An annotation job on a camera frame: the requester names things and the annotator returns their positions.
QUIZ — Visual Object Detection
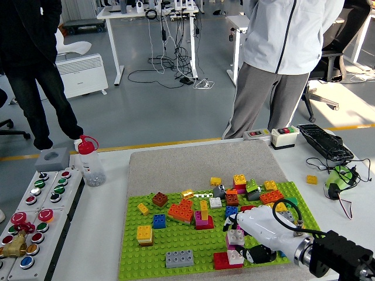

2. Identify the red white wire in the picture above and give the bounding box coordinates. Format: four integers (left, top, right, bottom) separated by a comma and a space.
338, 194, 354, 220

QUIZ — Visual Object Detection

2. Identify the dark grey brick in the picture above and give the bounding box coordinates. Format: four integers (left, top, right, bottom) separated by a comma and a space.
246, 189, 263, 202

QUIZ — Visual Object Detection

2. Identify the green studded baseplate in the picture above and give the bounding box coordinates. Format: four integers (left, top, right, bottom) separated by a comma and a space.
118, 181, 322, 281

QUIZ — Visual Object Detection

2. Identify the white red green button box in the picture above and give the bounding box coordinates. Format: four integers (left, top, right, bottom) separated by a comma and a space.
270, 126, 300, 150

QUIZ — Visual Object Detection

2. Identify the orange eight-stud brick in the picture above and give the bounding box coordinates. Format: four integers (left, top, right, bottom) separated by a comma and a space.
259, 190, 285, 205
167, 203, 195, 225

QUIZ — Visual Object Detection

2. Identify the red eight-stud brick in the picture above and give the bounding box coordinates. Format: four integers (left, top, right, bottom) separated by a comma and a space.
213, 252, 244, 270

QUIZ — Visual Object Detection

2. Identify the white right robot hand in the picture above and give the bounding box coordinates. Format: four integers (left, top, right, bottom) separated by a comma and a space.
222, 204, 306, 266

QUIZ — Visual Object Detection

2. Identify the black keyboard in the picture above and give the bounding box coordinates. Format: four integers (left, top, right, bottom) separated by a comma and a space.
296, 123, 354, 162

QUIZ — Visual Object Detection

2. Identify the white selector switch box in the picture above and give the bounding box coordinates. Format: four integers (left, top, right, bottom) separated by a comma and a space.
18, 168, 84, 211

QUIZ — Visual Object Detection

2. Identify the grey eight-stud brick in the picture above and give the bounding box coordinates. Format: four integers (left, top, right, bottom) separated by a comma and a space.
165, 249, 195, 269
278, 210, 295, 223

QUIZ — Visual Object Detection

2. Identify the grey block round recess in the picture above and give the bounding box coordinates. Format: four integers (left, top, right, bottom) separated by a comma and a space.
34, 147, 71, 172

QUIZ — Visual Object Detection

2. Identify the clear bottle red cap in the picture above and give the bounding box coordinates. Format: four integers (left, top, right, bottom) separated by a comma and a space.
77, 134, 107, 188

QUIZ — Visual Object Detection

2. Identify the grey two-button switch box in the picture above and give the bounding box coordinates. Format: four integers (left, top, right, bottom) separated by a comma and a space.
243, 129, 271, 142

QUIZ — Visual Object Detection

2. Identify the black flat dolly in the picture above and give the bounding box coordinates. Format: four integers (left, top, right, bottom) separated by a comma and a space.
60, 19, 107, 35

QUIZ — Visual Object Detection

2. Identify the black cable tangle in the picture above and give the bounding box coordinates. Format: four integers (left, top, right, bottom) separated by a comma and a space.
127, 8, 206, 88

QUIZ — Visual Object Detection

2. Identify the white emergency stop box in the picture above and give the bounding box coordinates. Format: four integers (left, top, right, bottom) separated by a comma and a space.
0, 204, 73, 281

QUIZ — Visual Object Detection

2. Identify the white desk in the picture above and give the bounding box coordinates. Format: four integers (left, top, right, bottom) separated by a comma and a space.
96, 4, 200, 87
226, 14, 250, 88
350, 11, 375, 73

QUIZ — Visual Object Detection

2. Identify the white panel heater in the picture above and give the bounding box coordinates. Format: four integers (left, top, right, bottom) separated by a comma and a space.
54, 53, 109, 100

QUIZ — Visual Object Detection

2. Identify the person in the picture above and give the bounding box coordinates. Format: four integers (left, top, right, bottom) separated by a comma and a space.
221, 0, 346, 141
0, 0, 86, 152

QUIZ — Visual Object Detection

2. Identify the white plastic chair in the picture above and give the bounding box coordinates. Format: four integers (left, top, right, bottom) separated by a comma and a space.
54, 29, 93, 58

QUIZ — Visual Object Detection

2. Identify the red base brick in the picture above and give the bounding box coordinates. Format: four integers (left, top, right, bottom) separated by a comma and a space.
195, 216, 215, 231

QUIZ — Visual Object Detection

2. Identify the yellow curved brick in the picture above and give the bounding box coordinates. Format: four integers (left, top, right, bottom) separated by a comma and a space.
271, 201, 289, 213

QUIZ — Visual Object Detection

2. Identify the black office chair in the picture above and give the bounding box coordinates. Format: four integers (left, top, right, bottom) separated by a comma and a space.
301, 0, 375, 124

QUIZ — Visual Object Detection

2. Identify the black plug with cord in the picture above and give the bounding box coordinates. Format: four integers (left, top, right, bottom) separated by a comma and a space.
305, 157, 371, 188

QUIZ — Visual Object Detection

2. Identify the brass valve red handle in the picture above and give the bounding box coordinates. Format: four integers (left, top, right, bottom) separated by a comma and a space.
0, 221, 36, 259

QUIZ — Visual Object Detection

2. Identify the small black module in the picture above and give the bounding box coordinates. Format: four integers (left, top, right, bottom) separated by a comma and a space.
327, 183, 342, 200

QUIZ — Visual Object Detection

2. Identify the black chair base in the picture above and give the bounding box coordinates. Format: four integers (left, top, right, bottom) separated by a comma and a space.
0, 87, 32, 141

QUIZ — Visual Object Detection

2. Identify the grey fabric mat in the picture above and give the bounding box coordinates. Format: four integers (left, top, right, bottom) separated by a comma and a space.
117, 141, 311, 281

